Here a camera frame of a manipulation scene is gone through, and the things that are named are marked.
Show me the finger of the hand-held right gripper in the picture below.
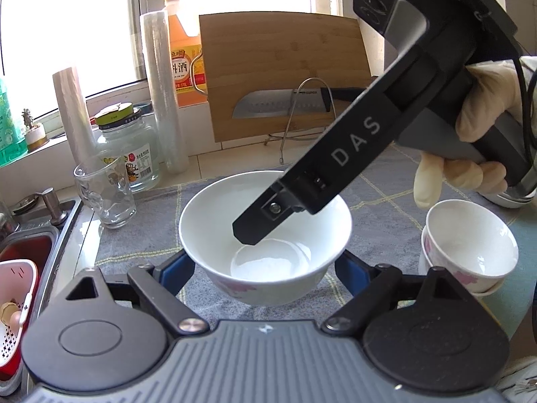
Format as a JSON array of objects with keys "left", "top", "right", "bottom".
[{"left": 232, "top": 182, "right": 307, "bottom": 246}]

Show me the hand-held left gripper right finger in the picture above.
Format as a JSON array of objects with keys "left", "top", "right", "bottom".
[{"left": 321, "top": 251, "right": 473, "bottom": 332}]

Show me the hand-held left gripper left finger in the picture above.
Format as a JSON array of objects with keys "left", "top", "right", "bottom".
[{"left": 63, "top": 252, "right": 210, "bottom": 337}]

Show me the white bowl with pink print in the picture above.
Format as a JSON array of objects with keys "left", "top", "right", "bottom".
[{"left": 179, "top": 170, "right": 353, "bottom": 307}]

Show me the person's right hand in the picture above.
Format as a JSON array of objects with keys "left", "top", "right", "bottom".
[{"left": 413, "top": 59, "right": 525, "bottom": 211}]

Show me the grey cloth with yellow stripes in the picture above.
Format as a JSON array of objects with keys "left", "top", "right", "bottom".
[{"left": 96, "top": 140, "right": 537, "bottom": 332}]

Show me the small white pink print bowl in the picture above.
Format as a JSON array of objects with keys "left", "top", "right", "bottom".
[
  {"left": 421, "top": 224, "right": 504, "bottom": 299},
  {"left": 426, "top": 199, "right": 520, "bottom": 295}
]

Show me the clear drinking glass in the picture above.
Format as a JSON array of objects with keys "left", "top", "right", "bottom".
[{"left": 73, "top": 163, "right": 138, "bottom": 229}]

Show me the stainless steel sink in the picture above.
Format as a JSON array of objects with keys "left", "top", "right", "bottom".
[{"left": 0, "top": 195, "right": 101, "bottom": 403}]

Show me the glass jar with lid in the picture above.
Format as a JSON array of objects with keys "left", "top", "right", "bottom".
[{"left": 93, "top": 103, "right": 162, "bottom": 194}]

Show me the wooden cutting board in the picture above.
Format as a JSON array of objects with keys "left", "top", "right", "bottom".
[{"left": 198, "top": 12, "right": 374, "bottom": 143}]

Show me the metal soap dispenser pump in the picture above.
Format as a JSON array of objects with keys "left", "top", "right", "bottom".
[{"left": 36, "top": 188, "right": 68, "bottom": 226}]

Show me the red basin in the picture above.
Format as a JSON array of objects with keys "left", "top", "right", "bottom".
[{"left": 0, "top": 235, "right": 57, "bottom": 391}]

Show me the white drain basket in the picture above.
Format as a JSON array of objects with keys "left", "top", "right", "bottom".
[{"left": 0, "top": 260, "right": 40, "bottom": 366}]

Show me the tall plastic wrap roll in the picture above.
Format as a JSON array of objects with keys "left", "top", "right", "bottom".
[{"left": 140, "top": 10, "right": 190, "bottom": 174}]

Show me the white dish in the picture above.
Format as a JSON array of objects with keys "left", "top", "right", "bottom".
[{"left": 482, "top": 187, "right": 537, "bottom": 210}]

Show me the orange cooking wine bottle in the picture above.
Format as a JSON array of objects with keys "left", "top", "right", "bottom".
[{"left": 165, "top": 0, "right": 209, "bottom": 107}]

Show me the short plastic wrap roll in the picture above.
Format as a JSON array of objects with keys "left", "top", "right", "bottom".
[{"left": 52, "top": 67, "right": 99, "bottom": 169}]

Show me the small potted plant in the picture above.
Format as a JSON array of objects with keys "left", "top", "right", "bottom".
[{"left": 21, "top": 108, "right": 46, "bottom": 152}]

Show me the green detergent bottle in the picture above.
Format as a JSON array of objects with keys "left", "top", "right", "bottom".
[{"left": 0, "top": 78, "right": 28, "bottom": 169}]

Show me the metal wire rack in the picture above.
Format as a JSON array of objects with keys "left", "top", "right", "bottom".
[{"left": 264, "top": 78, "right": 336, "bottom": 164}]

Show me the kitchen knife with black handle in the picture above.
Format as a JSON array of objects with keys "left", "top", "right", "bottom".
[{"left": 232, "top": 86, "right": 365, "bottom": 119}]

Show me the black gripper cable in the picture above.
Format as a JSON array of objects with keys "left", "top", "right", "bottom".
[{"left": 512, "top": 55, "right": 531, "bottom": 162}]

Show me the window frame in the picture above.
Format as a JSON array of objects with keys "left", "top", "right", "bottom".
[{"left": 0, "top": 0, "right": 353, "bottom": 127}]

